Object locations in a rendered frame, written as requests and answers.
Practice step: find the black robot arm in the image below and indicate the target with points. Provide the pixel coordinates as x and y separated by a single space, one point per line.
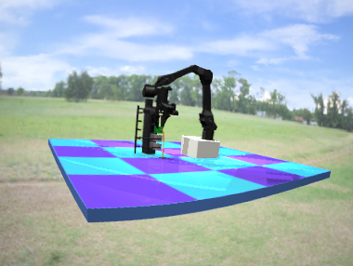
206 77

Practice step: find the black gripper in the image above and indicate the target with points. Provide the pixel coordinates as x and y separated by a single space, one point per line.
155 114

